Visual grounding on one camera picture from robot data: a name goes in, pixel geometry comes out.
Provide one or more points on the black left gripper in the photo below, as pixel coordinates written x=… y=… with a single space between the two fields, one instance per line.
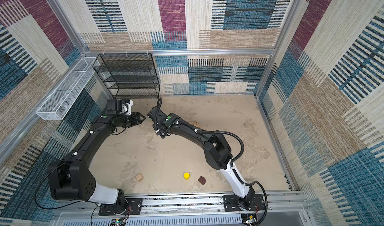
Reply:
x=137 y=120

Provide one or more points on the yellow cylinder block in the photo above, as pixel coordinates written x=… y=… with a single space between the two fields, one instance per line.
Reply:
x=186 y=175

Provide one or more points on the patterned wood block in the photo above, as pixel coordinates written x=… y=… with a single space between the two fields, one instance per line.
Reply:
x=194 y=124

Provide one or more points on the dark brown square block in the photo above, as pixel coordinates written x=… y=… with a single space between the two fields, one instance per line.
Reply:
x=202 y=180

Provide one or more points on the small square wood block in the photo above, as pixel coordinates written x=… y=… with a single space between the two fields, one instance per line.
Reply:
x=139 y=177

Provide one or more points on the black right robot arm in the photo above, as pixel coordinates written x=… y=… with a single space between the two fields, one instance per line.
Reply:
x=217 y=151

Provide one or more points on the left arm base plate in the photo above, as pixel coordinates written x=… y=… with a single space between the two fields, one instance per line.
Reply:
x=131 y=206

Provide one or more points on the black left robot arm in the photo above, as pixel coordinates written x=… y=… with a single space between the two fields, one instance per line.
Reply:
x=70 y=178

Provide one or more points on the aluminium front rail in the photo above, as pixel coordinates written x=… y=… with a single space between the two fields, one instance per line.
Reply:
x=283 y=208

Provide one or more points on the white wire mesh basket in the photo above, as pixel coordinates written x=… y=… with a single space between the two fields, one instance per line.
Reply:
x=60 y=101

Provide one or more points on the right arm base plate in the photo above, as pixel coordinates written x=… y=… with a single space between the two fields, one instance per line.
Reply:
x=234 y=203

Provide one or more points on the black wire shelf rack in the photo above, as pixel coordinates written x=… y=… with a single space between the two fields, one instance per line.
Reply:
x=128 y=75

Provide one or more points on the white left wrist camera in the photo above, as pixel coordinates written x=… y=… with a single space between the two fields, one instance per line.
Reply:
x=127 y=106

